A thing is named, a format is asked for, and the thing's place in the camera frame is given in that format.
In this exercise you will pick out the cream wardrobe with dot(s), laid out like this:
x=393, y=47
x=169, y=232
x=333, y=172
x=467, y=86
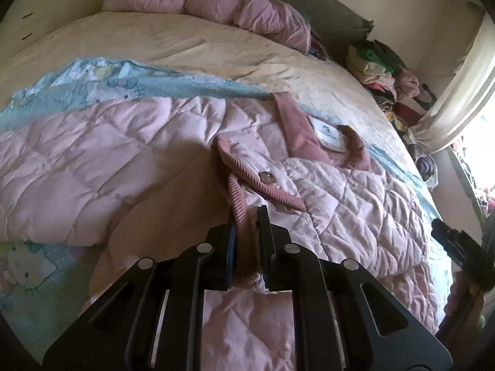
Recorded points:
x=50, y=4

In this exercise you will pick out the cream bedspread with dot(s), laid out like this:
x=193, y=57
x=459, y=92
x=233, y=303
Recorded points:
x=185, y=42

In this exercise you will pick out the pile of mixed clothes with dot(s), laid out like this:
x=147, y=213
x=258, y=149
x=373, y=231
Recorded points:
x=390, y=81

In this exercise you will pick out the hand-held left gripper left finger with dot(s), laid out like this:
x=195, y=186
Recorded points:
x=230, y=257

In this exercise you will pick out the pink quilted jacket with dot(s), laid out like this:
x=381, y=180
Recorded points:
x=162, y=154

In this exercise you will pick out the pink puffer jacket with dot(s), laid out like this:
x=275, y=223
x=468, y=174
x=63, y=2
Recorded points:
x=236, y=7

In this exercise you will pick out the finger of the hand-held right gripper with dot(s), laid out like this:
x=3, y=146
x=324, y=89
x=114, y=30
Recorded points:
x=448, y=239

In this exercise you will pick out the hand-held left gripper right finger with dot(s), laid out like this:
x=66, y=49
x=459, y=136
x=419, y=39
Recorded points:
x=265, y=247

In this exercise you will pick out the cream curtain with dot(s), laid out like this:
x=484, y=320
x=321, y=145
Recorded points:
x=460, y=85

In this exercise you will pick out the blue cartoon printed blanket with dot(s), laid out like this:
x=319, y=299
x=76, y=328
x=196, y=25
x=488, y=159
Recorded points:
x=127, y=83

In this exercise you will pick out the grey headboard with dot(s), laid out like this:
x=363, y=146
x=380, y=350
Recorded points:
x=332, y=4

